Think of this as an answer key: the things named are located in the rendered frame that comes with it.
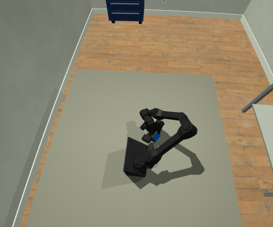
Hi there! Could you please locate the blue rectangular block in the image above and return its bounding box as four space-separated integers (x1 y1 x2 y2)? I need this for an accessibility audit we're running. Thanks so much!
153 133 160 142

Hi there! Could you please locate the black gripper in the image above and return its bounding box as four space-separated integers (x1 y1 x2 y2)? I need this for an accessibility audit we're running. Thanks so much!
142 120 164 143

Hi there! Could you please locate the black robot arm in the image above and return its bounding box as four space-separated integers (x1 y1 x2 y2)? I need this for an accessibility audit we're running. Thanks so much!
133 108 197 169

